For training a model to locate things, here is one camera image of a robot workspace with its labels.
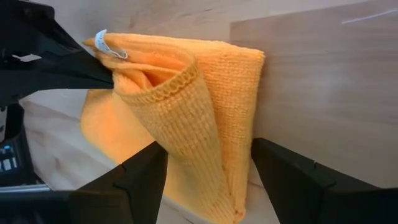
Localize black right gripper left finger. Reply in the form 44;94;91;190
0;141;169;224

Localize black box white buttons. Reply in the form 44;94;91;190
0;141;20;175

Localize orange microfiber towel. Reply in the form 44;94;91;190
80;29;266;224

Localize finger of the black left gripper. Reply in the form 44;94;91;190
37;17;100;63
0;57;114;100

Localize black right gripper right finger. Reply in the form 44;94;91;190
251;138;398;224

